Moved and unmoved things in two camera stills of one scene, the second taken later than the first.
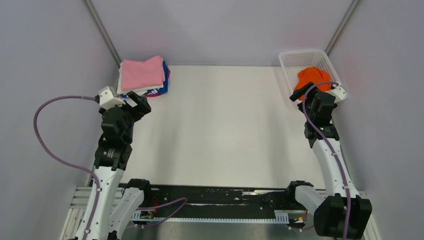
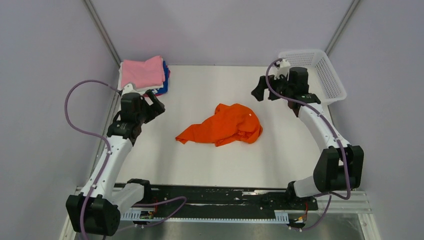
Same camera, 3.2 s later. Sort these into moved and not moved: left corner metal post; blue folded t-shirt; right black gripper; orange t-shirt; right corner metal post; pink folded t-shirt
Moved: right black gripper; orange t-shirt
Not moved: right corner metal post; pink folded t-shirt; left corner metal post; blue folded t-shirt
